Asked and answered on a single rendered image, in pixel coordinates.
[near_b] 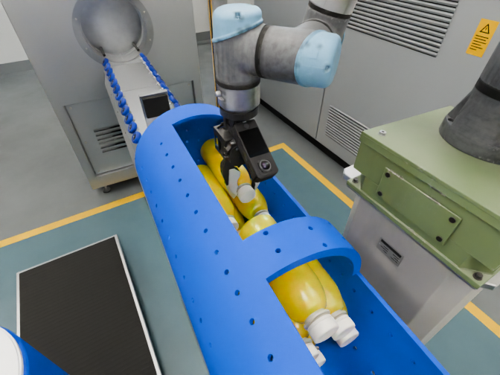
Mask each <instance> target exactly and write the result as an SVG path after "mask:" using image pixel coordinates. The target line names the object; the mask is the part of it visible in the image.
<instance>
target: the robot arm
mask: <svg viewBox="0 0 500 375"><path fill-rule="evenodd" d="M356 3H357V0H309V3H308V5H307V9H306V12H305V14H304V19H303V22H302V23H301V24H300V25H299V26H297V27H296V28H288V27H281V26H275V25H268V24H263V19H262V12H261V9H260V8H259V7H258V6H255V5H251V4H241V3H238V4H224V5H222V6H220V7H218V8H217V9H216V10H215V11H214V12H213V16H212V20H213V39H212V43H213V44H214V60H215V69H216V79H217V91H215V96H216V97H218V104H219V113H220V114H221V116H223V122H222V123H221V124H220V125H217V126H214V142H215V148H216V149H217V151H218V152H219V154H220V155H221V156H222V157H223V160H222V161H221V163H220V171H221V175H222V177H223V179H224V183H225V186H226V189H227V191H228V193H229V195H230V196H231V197H232V198H233V199H234V198H235V197H236V196H237V194H238V193H237V188H238V184H237V180H238V179H239V177H240V171H239V170H238V168H237V167H240V166H241V165H243V164H246V166H247V168H248V170H249V173H250V175H251V179H252V182H251V187H252V188H253V189H254V190H256V189H257V187H258V185H259V184H260V182H262V181H265V180H267V179H271V178H273V177H274V176H275V175H276V174H277V172H278V167H277V165H276V163H275V161H274V159H273V157H272V154H271V153H270V151H269V148H268V147H267V144H266V142H265V140H264V138H263V136H262V134H261V131H260V129H259V127H258V125H257V123H256V121H255V119H252V118H254V117H255V116H256V115H257V114H258V105H259V104H260V78H264V79H268V80H276V81H280V82H285V83H292V84H296V85H300V86H302V87H306V88H307V87H316V88H322V89H324V88H327V87H328V86H329V85H330V84H331V83H332V81H333V78H334V76H335V74H336V70H337V67H338V64H339V58H340V54H341V49H342V43H343V41H344V35H345V30H346V27H347V24H348V22H349V20H350V17H351V15H352V12H353V9H354V7H355V5H356ZM250 119H251V120H250ZM221 126H223V127H221ZM218 128H219V129H218ZM439 133H440V135H441V137H442V138H443V139H444V140H445V141H446V142H447V143H449V144H450V145H452V146H453V147H454V148H456V149H457V150H460V151H461V152H463V153H466V154H467V155H469V156H472V157H474V158H478V159H480V160H482V161H487V162H489V163H493V164H498V165H500V41H499V43H498V45H497V46H496V48H495V50H494V52H493V54H492V55H491V57H490V59H489V61H488V62H487V64H486V66H485V67H484V70H483V71H482V73H481V75H480V77H479V78H478V81H477V82H476V84H475V86H474V87H473V89H472V91H471V92H470V93H469V94H468V95H467V96H466V97H464V98H463V99H462V100H461V101H460V102H459V103H458V104H457V105H456V106H455V107H454V108H453V109H452V110H451V111H450V112H449V113H448V114H447V115H446V116H445V118H444V119H443V121H442V123H441V125H440V127H439ZM216 136H217V137H216ZM217 140H218V145H217ZM235 166H237V167H235Z"/></svg>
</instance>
